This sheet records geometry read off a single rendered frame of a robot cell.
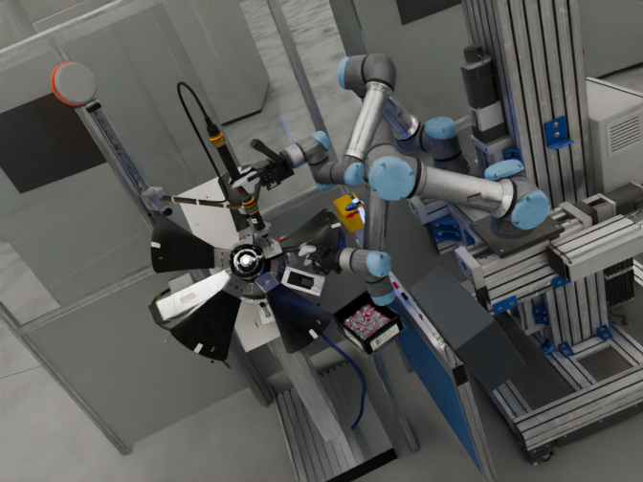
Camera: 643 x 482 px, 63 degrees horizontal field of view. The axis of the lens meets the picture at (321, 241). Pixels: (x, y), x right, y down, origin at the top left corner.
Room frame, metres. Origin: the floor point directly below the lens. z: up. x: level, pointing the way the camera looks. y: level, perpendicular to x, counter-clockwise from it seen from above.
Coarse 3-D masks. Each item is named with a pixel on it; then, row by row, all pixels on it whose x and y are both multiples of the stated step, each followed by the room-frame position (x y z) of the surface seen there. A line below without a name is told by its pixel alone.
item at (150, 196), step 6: (156, 186) 2.14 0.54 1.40; (144, 192) 2.13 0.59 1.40; (150, 192) 2.10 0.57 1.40; (156, 192) 2.07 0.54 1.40; (162, 192) 2.09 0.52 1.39; (144, 198) 2.10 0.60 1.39; (150, 198) 2.06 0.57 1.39; (156, 198) 2.07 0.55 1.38; (144, 204) 2.12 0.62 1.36; (150, 204) 2.08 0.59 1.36; (156, 204) 2.06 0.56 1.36; (162, 204) 2.07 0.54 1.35
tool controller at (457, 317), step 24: (432, 288) 1.03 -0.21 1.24; (456, 288) 0.98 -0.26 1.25; (432, 312) 0.96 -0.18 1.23; (456, 312) 0.92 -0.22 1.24; (480, 312) 0.87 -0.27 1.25; (456, 336) 0.85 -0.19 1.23; (480, 336) 0.83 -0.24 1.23; (504, 336) 0.83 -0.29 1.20; (480, 360) 0.83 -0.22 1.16; (504, 360) 0.83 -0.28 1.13
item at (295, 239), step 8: (320, 216) 1.71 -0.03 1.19; (304, 224) 1.71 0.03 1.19; (312, 224) 1.69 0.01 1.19; (320, 224) 1.67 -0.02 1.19; (328, 224) 1.65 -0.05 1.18; (296, 232) 1.68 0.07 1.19; (304, 232) 1.65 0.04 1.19; (312, 232) 1.63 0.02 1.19; (320, 232) 1.62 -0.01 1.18; (328, 232) 1.61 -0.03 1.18; (280, 240) 1.66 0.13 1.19; (288, 240) 1.64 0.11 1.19; (296, 240) 1.62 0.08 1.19; (304, 240) 1.60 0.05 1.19; (320, 240) 1.58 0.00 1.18; (328, 240) 1.57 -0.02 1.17; (344, 240) 1.56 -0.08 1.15; (288, 248) 1.59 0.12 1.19; (296, 248) 1.58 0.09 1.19
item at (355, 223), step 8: (352, 192) 2.02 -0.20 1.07; (336, 200) 2.02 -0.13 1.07; (344, 200) 1.99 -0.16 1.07; (360, 200) 1.93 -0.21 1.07; (336, 208) 1.99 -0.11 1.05; (344, 208) 1.92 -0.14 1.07; (344, 216) 1.87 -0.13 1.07; (360, 216) 1.87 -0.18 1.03; (344, 224) 1.91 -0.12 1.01; (352, 224) 1.87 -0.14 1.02; (360, 224) 1.87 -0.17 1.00
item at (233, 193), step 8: (224, 176) 1.87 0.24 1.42; (232, 184) 1.83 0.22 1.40; (256, 184) 1.74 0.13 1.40; (224, 192) 1.84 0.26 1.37; (232, 192) 1.81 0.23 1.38; (256, 192) 1.72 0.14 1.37; (232, 200) 1.80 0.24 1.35; (240, 200) 1.76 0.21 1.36; (256, 200) 1.70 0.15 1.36; (232, 208) 1.79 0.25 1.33; (232, 216) 1.78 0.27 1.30; (240, 216) 1.73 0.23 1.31; (240, 224) 1.72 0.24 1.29; (248, 224) 1.68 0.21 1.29
